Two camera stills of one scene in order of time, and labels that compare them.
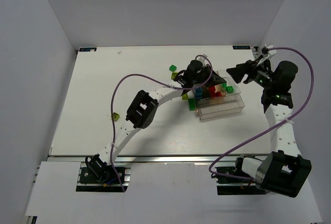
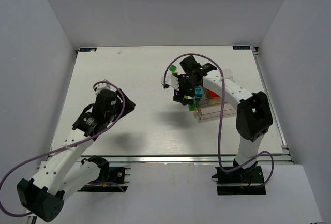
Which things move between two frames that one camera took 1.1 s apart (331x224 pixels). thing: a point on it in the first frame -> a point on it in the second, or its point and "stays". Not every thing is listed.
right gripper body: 249,68 -> 182,95
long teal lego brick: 198,93 stays
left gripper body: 209,76 -> 126,104
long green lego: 192,104 stays
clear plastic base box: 216,107 stays
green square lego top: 172,68 stays
